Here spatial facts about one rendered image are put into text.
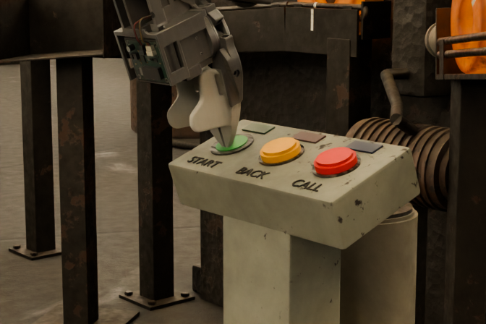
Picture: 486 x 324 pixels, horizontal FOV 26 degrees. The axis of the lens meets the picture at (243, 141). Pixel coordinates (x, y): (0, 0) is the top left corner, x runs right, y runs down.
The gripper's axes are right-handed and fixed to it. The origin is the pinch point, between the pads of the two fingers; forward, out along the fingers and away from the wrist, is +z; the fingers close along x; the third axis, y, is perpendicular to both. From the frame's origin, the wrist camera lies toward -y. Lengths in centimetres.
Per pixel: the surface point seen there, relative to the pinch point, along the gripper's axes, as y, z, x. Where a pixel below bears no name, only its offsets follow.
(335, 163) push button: 1.2, 0.6, 16.2
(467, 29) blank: -57, 13, -15
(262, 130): -3.4, 1.3, 1.1
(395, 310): -7.7, 24.1, 9.3
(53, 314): -23, 73, -120
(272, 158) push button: 1.9, 0.9, 8.2
